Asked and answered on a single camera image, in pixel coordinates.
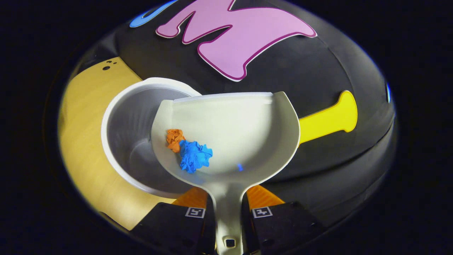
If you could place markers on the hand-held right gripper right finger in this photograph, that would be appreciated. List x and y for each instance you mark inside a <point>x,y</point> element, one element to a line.
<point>283,226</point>

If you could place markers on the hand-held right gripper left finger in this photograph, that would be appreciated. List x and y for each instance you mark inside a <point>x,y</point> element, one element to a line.
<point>170,226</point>

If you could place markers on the blue paper trash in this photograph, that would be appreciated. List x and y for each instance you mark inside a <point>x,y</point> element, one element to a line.
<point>194,156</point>

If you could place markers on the orange paper trash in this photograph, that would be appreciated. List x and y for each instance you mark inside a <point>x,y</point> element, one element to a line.
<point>174,139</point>

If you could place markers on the white ribbed garbage bin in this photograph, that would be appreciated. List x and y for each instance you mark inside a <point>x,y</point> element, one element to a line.
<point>127,134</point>

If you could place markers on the white dustpan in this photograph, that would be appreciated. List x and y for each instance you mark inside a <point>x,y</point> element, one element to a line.
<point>240,131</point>

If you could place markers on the black backdrop cloth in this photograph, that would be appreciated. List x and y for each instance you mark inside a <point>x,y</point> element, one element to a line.
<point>318,88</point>

